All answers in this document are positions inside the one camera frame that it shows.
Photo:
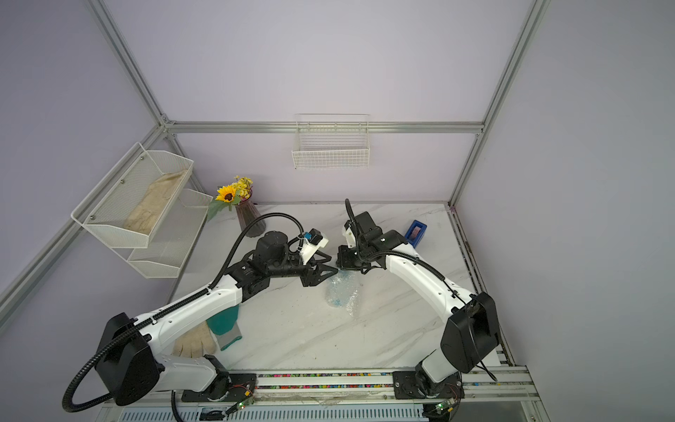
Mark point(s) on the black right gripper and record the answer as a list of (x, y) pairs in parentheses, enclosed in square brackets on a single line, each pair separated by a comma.
[(344, 255)]

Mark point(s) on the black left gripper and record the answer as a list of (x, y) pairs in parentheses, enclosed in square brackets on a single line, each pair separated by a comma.
[(311, 277)]

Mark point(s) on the blue wine glass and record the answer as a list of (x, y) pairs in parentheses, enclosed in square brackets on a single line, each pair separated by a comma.
[(341, 290)]

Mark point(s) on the clear bubble wrap sheet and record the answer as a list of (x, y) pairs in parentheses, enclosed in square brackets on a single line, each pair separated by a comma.
[(355, 310)]

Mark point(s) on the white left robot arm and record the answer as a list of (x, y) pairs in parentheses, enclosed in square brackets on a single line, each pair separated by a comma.
[(133, 361)]

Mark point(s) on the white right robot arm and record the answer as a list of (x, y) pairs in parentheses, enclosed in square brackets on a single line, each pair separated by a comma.
[(471, 324)]

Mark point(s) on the blue tape dispenser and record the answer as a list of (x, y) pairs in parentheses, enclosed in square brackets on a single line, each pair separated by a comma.
[(415, 241)]

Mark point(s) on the dark ribbed vase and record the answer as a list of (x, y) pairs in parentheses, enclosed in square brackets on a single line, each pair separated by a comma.
[(247, 214)]

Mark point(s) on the green glove on table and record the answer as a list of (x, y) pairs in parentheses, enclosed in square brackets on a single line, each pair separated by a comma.
[(225, 328)]

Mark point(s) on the yellow sunflower bouquet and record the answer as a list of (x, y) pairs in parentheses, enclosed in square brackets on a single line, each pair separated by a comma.
[(230, 196)]

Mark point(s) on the beige glove on table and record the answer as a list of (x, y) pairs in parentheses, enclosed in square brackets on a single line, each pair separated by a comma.
[(195, 343)]

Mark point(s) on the white mesh lower shelf bin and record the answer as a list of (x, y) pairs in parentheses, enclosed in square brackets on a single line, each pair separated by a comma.
[(170, 247)]

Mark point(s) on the white mesh shelf bin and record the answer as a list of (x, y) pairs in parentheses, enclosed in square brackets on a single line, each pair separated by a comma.
[(170, 247), (104, 211)]

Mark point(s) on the beige glove in bin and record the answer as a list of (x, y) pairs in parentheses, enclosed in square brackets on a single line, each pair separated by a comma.
[(146, 214)]

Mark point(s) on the white mesh upper shelf bin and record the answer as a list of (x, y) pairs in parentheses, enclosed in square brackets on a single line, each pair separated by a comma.
[(104, 211)]

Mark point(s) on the white wire wall basket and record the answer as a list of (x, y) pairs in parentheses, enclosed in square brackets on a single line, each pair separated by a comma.
[(331, 142)]

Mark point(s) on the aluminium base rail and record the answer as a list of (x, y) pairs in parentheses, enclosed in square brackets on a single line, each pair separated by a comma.
[(502, 393)]

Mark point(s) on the aluminium frame post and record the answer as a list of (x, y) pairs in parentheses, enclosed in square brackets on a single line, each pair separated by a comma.
[(530, 26)]

